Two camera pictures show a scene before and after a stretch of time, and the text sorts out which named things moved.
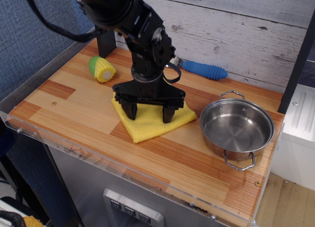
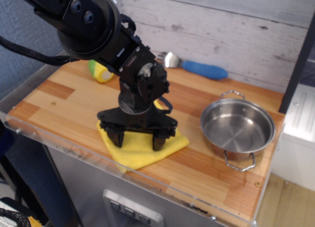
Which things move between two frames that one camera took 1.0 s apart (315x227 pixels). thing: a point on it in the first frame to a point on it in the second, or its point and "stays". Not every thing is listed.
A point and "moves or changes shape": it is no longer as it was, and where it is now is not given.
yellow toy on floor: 30,221 stays
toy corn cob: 101,68 stays
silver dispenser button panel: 124,211 stays
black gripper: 148,87 to 153,121
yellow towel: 149,123 moves or changes shape
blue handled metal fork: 200,70 stays
